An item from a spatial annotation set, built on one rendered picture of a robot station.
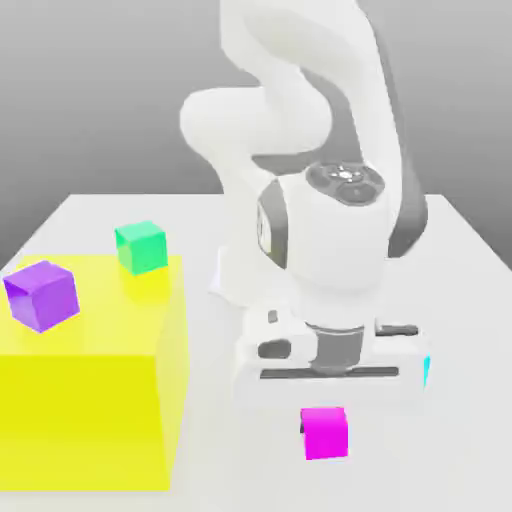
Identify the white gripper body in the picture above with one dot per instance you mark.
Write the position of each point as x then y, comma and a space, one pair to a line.
280, 386

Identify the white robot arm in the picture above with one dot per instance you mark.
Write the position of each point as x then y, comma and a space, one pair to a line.
332, 248

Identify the small magenta cube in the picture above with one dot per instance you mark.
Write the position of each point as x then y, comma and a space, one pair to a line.
324, 434

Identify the small cyan cube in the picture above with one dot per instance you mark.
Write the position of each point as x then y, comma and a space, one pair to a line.
426, 370

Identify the small green cube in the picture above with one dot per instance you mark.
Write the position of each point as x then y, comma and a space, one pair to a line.
142, 248

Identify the small purple cube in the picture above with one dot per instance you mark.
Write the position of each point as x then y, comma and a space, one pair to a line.
42, 298

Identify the large yellow box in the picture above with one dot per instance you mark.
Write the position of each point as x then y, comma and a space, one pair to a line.
80, 400

